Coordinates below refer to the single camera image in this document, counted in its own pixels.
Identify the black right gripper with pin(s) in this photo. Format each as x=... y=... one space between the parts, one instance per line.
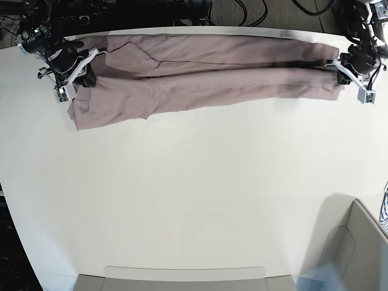
x=63 y=57

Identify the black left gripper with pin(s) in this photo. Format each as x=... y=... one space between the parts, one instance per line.
x=362 y=60

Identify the mauve pink T-shirt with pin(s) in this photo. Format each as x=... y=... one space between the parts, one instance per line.
x=143 y=75

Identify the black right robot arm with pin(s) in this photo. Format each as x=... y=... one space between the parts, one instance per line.
x=41 y=33

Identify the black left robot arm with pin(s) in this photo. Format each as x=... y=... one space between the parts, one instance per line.
x=364 y=24

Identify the striped cloth at edge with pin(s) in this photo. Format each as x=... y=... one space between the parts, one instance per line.
x=383 y=219

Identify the grey cardboard box right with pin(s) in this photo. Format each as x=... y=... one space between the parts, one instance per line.
x=358 y=250

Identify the grey tray bottom edge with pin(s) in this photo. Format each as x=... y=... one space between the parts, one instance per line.
x=129 y=278

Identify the blue translucent plastic bag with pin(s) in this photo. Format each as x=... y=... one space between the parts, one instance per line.
x=324 y=278

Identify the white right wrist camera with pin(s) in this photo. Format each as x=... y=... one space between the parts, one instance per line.
x=64 y=93

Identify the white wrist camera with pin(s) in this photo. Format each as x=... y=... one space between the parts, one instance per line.
x=64 y=93
x=366 y=96

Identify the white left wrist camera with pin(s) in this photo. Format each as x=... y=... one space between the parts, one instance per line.
x=366 y=96

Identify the black cable loop background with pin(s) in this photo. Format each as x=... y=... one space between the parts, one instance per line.
x=237 y=13

